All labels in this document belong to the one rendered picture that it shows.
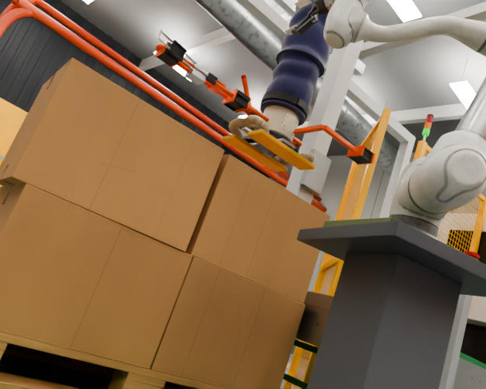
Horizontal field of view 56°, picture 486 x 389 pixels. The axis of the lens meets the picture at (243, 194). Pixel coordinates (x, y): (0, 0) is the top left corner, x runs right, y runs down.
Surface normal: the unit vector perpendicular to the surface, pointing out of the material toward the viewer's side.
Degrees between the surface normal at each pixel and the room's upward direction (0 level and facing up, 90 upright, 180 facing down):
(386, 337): 90
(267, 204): 90
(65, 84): 90
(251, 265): 90
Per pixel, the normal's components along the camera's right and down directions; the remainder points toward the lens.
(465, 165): -0.05, -0.14
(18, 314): 0.59, 0.00
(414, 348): 0.38, -0.11
